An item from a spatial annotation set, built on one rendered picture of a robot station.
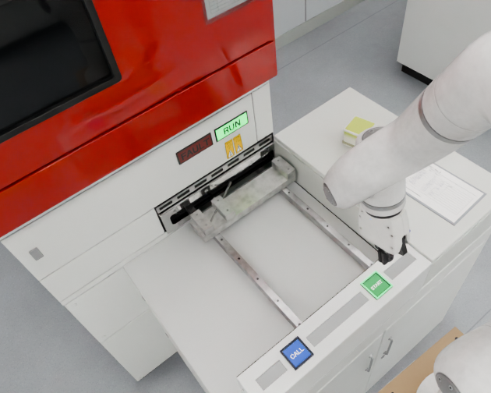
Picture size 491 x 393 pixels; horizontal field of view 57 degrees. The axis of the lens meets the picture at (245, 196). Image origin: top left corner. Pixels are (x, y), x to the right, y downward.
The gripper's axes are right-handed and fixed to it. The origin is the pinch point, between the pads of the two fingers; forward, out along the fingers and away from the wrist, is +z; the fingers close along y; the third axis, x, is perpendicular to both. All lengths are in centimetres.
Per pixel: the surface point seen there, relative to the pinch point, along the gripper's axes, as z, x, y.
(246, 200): 13, -4, -53
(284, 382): 15.7, -32.4, -0.7
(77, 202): -16, -47, -56
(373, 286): 14.6, -0.8, -3.7
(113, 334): 46, -61, -70
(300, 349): 14.6, -24.9, -3.5
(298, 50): 69, 145, -213
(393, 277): 15.7, 5.1, -2.6
